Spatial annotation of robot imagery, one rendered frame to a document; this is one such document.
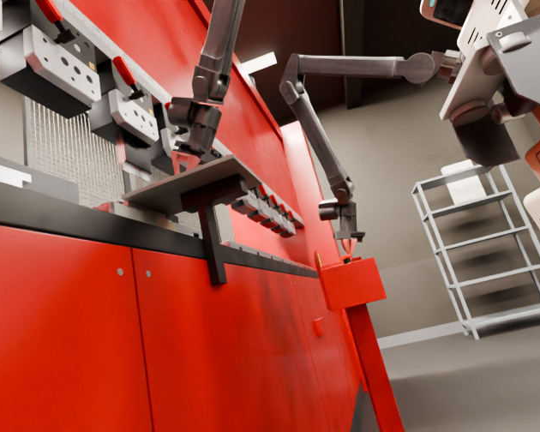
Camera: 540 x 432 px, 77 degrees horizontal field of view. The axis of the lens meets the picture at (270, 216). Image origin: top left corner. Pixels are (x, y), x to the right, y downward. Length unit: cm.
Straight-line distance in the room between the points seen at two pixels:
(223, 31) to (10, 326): 66
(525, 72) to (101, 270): 69
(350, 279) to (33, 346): 80
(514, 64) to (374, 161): 426
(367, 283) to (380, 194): 379
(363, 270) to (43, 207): 81
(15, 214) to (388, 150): 477
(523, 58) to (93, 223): 69
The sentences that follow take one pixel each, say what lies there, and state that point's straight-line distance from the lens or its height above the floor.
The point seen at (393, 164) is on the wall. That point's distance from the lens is 492.
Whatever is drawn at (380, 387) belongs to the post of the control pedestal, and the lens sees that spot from 112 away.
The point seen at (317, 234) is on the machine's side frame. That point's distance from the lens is 288.
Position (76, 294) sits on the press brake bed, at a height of 76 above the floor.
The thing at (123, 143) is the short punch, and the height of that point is 115.
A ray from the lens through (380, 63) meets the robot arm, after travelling 110.
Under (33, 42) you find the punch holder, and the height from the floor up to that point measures 121.
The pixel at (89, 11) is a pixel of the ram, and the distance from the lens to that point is 99.
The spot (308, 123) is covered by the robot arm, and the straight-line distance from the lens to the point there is 116.
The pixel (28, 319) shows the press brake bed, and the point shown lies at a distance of 40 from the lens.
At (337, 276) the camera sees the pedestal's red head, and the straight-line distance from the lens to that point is 101.
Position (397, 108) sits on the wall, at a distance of 527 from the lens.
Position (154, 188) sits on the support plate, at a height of 99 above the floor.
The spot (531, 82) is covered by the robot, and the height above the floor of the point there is 93.
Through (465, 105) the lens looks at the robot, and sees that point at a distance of 89.
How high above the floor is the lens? 69
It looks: 16 degrees up
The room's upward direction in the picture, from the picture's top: 14 degrees counter-clockwise
